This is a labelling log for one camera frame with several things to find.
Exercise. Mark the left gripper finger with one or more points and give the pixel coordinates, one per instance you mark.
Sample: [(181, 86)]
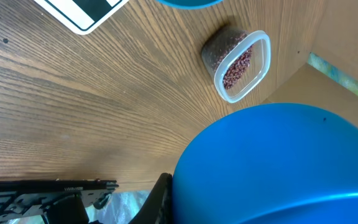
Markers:
[(157, 209)]

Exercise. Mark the teal metal bowl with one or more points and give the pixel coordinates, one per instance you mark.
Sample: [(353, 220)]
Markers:
[(189, 4)]

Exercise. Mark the white digital kitchen scale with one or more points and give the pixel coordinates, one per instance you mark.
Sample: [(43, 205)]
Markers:
[(81, 16)]

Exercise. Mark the red beans in container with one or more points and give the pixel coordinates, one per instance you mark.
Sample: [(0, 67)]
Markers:
[(236, 70)]

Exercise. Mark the blue plastic measuring scoop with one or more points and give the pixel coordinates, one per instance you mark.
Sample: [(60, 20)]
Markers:
[(274, 163)]

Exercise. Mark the clear plastic container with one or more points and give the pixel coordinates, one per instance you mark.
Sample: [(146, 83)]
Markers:
[(254, 74)]

